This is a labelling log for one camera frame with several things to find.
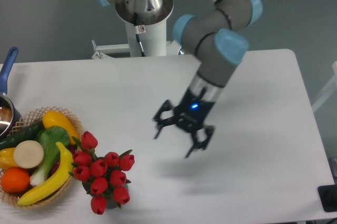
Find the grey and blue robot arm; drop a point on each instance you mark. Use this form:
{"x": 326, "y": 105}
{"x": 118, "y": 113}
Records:
{"x": 212, "y": 39}

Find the woven wicker basket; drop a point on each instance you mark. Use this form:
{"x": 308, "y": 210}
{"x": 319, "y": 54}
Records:
{"x": 34, "y": 116}

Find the yellow toy banana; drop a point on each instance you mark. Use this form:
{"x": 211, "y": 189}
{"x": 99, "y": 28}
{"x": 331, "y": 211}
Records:
{"x": 53, "y": 183}

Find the black device at table edge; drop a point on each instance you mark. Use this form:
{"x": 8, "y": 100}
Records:
{"x": 327, "y": 196}

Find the red tulip bouquet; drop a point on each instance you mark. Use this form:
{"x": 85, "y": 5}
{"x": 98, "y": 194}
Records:
{"x": 88, "y": 166}

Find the green toy bok choy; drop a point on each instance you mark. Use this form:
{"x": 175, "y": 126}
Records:
{"x": 48, "y": 139}

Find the toy orange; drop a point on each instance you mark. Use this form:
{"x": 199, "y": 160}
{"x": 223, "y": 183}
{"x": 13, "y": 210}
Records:
{"x": 15, "y": 180}

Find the blue handled saucepan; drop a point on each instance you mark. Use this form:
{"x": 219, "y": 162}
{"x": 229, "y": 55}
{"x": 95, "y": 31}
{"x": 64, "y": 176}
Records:
{"x": 9, "y": 114}

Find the beige round toy slice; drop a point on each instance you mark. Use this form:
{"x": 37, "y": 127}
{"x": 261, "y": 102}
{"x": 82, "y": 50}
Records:
{"x": 28, "y": 154}

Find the yellow toy squash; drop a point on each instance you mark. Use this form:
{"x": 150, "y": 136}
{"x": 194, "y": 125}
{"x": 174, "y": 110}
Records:
{"x": 55, "y": 118}

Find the dark green toy cucumber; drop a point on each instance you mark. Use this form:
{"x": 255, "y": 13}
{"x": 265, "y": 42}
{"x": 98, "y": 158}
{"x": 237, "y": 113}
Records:
{"x": 27, "y": 133}

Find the dark grey ribbed vase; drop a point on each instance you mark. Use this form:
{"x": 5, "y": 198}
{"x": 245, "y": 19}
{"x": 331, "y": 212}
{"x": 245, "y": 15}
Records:
{"x": 104, "y": 194}

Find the yellow toy bell pepper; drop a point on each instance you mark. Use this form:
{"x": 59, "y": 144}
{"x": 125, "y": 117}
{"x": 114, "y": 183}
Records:
{"x": 7, "y": 159}

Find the white frame at right edge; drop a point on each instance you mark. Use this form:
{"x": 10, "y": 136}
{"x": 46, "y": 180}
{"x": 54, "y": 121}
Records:
{"x": 324, "y": 94}

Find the red toy fruit in basket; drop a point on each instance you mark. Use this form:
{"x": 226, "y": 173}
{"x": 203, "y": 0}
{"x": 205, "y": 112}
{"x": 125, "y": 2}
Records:
{"x": 72, "y": 149}

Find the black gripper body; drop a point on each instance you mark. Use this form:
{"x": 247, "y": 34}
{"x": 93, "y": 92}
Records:
{"x": 191, "y": 112}

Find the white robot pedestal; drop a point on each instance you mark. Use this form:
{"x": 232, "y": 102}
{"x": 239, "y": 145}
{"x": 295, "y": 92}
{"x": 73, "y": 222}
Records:
{"x": 145, "y": 23}

